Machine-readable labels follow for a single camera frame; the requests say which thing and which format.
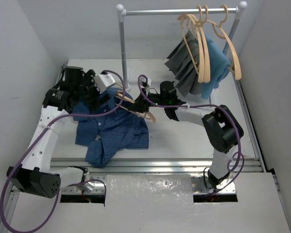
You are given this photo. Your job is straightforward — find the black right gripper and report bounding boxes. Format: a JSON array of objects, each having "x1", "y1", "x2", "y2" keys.
[{"x1": 129, "y1": 87, "x2": 168, "y2": 113}]

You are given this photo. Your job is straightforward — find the beige plastic hanger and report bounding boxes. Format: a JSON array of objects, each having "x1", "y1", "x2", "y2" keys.
[{"x1": 114, "y1": 90, "x2": 156, "y2": 123}]

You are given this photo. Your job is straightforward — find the blue plaid shirt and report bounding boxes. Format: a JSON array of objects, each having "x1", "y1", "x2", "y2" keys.
[{"x1": 73, "y1": 101, "x2": 149, "y2": 167}]

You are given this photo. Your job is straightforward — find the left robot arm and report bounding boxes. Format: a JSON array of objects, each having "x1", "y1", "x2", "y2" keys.
[{"x1": 7, "y1": 66, "x2": 115, "y2": 199}]

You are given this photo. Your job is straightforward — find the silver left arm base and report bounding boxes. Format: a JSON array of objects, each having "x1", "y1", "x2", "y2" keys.
[{"x1": 69, "y1": 166, "x2": 107, "y2": 194}]

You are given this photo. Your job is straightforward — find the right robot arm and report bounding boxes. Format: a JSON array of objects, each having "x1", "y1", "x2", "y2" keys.
[{"x1": 129, "y1": 80, "x2": 244, "y2": 189}]

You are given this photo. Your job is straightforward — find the beige hanger with grey cloth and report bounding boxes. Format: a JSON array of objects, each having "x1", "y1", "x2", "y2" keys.
[{"x1": 177, "y1": 14, "x2": 204, "y2": 75}]

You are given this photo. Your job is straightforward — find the empty beige hanger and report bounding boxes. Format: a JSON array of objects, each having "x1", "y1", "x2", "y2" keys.
[{"x1": 205, "y1": 4, "x2": 242, "y2": 81}]

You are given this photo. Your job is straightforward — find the grey cloth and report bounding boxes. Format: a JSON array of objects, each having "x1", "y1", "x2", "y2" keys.
[{"x1": 165, "y1": 37, "x2": 201, "y2": 97}]

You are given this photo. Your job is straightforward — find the light blue cloth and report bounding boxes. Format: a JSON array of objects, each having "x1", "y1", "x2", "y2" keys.
[{"x1": 201, "y1": 35, "x2": 231, "y2": 100}]

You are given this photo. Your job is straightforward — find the white clothes rack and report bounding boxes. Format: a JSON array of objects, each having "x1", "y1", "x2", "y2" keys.
[{"x1": 116, "y1": 1, "x2": 247, "y2": 91}]

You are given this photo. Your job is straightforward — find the white foam cover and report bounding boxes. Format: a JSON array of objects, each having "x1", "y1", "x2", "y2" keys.
[{"x1": 106, "y1": 175, "x2": 193, "y2": 207}]

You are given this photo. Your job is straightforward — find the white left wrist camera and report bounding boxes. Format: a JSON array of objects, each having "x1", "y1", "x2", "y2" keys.
[{"x1": 94, "y1": 74, "x2": 116, "y2": 93}]

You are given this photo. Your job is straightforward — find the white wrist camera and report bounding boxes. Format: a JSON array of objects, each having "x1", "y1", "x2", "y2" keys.
[
  {"x1": 94, "y1": 74, "x2": 116, "y2": 93},
  {"x1": 141, "y1": 76, "x2": 152, "y2": 88}
]

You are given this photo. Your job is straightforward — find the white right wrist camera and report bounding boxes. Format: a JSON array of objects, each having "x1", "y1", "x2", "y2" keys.
[{"x1": 141, "y1": 76, "x2": 152, "y2": 88}]

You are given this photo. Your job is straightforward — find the aluminium rail frame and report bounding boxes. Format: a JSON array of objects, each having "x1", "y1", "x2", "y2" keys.
[{"x1": 6, "y1": 59, "x2": 265, "y2": 233}]

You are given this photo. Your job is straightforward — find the black right base cable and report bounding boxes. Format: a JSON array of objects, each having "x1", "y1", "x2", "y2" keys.
[{"x1": 201, "y1": 166, "x2": 215, "y2": 189}]

